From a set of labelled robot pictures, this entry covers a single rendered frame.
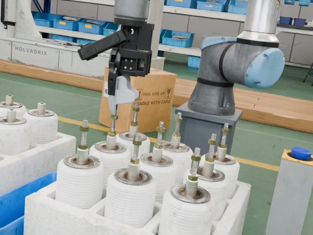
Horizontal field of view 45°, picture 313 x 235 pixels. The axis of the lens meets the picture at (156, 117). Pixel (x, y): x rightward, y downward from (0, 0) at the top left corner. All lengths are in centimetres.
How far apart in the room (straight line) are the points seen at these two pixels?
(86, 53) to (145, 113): 109
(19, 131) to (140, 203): 43
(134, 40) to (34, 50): 244
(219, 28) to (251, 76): 805
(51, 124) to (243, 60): 56
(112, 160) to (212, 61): 46
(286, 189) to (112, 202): 36
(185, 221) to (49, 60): 259
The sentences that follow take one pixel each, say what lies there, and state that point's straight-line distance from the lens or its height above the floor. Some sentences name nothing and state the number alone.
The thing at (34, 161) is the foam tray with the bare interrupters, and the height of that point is 16.
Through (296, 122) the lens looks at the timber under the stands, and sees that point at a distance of 257.
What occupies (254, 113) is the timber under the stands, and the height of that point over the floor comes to 6.
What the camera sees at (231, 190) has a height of 19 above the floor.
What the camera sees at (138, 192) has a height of 24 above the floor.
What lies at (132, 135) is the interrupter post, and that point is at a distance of 99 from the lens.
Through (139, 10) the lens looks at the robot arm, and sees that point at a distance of 81.
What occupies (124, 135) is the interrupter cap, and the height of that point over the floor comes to 25.
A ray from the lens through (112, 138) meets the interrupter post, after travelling 88.
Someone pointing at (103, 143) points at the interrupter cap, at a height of 25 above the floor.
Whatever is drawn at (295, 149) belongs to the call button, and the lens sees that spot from 84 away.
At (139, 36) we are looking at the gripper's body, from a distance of 82.
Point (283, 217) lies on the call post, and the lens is 87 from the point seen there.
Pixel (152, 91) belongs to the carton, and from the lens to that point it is 189.
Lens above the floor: 55
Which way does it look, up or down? 14 degrees down
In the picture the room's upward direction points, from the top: 8 degrees clockwise
